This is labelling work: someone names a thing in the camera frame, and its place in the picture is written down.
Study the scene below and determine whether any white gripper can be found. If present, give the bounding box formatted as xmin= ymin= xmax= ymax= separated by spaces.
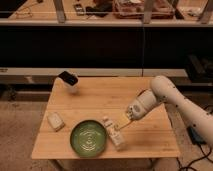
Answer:
xmin=116 ymin=89 xmax=162 ymax=130

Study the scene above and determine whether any green round bowl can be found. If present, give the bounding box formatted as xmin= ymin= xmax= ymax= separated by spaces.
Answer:
xmin=70 ymin=120 xmax=107 ymax=158

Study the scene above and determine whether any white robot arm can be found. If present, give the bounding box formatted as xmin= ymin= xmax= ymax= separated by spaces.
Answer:
xmin=117 ymin=75 xmax=213 ymax=148

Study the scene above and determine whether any wooden table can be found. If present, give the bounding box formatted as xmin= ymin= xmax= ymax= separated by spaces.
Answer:
xmin=31 ymin=76 xmax=181 ymax=171

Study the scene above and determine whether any white cup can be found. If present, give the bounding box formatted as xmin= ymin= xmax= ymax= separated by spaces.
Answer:
xmin=66 ymin=83 xmax=78 ymax=94

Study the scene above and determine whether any white rectangular sponge block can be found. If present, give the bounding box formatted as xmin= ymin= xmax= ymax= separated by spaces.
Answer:
xmin=47 ymin=113 xmax=65 ymax=132

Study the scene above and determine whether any black object in cup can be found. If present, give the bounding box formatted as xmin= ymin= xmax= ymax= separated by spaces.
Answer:
xmin=58 ymin=71 xmax=78 ymax=86

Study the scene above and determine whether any tray with clutter on shelf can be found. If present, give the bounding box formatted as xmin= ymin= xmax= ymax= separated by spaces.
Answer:
xmin=113 ymin=0 xmax=175 ymax=19

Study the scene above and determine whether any black remote on shelf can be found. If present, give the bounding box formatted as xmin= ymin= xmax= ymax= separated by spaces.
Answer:
xmin=73 ymin=4 xmax=85 ymax=16

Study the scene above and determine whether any black power cable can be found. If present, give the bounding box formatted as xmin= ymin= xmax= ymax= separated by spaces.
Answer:
xmin=175 ymin=133 xmax=213 ymax=171

